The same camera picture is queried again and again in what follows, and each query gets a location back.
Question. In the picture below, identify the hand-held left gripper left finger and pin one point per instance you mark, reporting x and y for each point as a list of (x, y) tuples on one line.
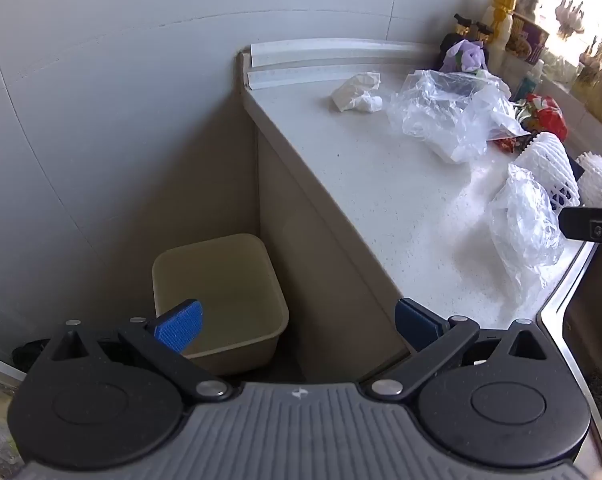
[(181, 327)]

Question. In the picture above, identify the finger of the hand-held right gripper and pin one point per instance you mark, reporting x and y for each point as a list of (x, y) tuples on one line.
[(581, 222)]

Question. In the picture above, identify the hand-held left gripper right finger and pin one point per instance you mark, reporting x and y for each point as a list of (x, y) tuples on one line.
[(418, 325)]

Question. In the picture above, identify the beige plastic trash bin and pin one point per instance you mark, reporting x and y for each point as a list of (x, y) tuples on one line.
[(231, 280)]

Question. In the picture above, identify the purple disposable glove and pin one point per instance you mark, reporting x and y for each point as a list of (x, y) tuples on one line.
[(458, 55)]

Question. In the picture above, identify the white foam fruit net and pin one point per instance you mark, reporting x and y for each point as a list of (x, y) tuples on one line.
[(598, 182), (543, 160)]

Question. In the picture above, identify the crumpled clear plastic bag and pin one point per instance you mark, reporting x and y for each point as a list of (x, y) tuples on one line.
[(523, 220)]

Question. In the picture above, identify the stainless steel sink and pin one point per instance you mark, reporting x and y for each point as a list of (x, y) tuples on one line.
[(576, 320)]

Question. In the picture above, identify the red printed snack wrapper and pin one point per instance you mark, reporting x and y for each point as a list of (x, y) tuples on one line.
[(548, 115)]

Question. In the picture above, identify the kitchen counter cabinet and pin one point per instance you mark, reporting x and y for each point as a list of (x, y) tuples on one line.
[(306, 260)]

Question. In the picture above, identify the clear spray bottle blue label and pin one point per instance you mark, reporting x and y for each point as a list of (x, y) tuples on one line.
[(532, 80)]

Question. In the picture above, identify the dark cloth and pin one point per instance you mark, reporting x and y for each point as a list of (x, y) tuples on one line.
[(31, 352)]

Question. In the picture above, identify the small glass of sprouting garlic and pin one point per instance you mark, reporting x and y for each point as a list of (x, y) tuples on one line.
[(586, 62)]

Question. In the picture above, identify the large clear plastic bag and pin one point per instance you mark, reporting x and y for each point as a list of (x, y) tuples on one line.
[(431, 110)]

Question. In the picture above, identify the purple instant noodle cup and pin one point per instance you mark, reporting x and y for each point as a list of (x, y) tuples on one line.
[(531, 40)]

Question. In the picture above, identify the garlic bunch in glass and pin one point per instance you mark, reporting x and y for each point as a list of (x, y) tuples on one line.
[(568, 15)]

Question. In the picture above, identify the white bottle yellow cap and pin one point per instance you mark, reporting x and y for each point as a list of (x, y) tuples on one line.
[(498, 30)]

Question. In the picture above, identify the black bottle gold collar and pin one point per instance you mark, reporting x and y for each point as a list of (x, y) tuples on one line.
[(456, 32), (485, 35)]

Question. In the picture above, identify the stainless steel flask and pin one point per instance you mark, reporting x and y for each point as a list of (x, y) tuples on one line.
[(527, 2)]

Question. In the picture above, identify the crumpled white tissue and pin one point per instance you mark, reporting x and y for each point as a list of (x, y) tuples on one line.
[(353, 91)]

